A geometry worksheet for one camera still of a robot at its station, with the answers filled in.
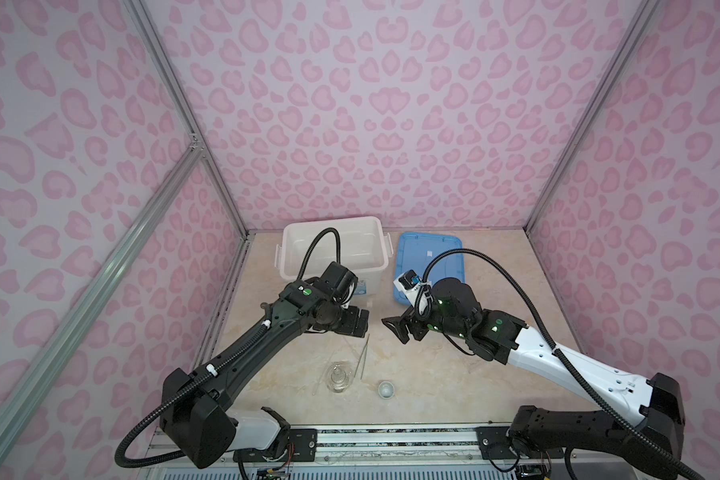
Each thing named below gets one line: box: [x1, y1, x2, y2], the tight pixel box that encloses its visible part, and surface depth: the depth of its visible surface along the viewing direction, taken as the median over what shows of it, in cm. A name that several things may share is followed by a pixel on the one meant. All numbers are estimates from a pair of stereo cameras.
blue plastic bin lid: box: [425, 252, 465, 284], surface depth 61 cm
